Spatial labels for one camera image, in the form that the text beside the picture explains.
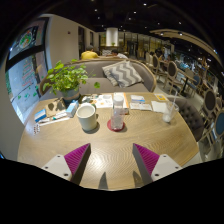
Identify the white mug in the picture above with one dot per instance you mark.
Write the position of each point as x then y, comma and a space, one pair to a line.
86, 118

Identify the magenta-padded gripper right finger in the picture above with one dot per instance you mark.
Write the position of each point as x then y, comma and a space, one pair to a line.
148, 160

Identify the small blue white box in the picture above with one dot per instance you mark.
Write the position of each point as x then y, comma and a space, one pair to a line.
72, 108

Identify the decorated window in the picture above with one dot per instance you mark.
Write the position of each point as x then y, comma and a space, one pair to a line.
25, 76

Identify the white rectangular box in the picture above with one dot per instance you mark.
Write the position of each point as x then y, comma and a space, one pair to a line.
137, 98

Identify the white round column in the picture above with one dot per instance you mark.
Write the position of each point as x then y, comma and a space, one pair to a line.
111, 36

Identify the clear plastic bottle white cap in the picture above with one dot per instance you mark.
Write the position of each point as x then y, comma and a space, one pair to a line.
117, 115

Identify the white teal tube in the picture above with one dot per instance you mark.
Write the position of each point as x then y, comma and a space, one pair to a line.
60, 116

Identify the yellow square card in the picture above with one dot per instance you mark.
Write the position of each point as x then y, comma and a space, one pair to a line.
161, 97

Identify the grey curved sofa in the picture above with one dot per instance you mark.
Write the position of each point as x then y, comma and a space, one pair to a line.
100, 86

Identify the printed white leaflet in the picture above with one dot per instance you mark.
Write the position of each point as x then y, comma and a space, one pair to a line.
101, 100

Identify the grey tufted seat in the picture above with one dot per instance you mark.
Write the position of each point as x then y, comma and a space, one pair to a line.
190, 116

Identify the grey white chevron cushion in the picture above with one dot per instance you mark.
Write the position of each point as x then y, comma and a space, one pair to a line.
123, 73

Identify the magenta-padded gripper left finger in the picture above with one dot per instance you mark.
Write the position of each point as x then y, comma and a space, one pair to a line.
76, 160

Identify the clear glass with straw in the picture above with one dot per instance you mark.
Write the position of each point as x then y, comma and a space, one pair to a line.
169, 114

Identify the person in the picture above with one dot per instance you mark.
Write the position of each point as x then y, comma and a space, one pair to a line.
119, 55
88, 54

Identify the flat round red coaster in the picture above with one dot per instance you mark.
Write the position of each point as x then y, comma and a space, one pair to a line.
109, 126

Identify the group of dining chairs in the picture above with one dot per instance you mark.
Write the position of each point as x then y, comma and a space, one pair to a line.
210, 103

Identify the white paper napkin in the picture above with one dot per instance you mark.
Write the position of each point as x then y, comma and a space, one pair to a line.
159, 106

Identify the green potted plant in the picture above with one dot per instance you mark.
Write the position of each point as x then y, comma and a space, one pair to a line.
65, 78

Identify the white paper sheet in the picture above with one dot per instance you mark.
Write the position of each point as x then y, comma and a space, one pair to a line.
140, 106

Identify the group of ceiling lights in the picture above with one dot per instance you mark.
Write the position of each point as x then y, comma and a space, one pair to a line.
144, 4

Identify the flat blue box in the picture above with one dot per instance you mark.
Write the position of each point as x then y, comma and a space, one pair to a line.
40, 115

